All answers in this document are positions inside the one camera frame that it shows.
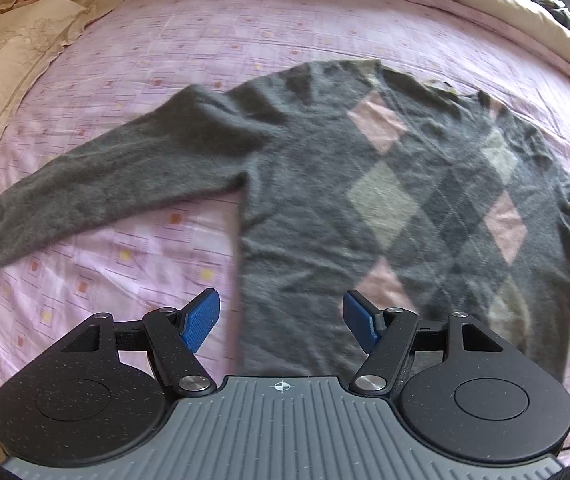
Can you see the grey argyle knit sweater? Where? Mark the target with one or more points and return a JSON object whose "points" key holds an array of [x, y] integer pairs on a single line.
{"points": [[347, 168]]}

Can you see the pink patterned bed sheet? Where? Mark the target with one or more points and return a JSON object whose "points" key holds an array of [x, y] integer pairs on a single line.
{"points": [[141, 54]]}

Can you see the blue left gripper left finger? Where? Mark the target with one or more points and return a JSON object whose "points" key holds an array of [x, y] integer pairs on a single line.
{"points": [[198, 318]]}

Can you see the cream pillow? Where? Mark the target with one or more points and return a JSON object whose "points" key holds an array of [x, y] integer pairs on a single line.
{"points": [[32, 36]]}

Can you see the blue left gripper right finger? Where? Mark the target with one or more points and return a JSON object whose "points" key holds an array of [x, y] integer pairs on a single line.
{"points": [[365, 321]]}

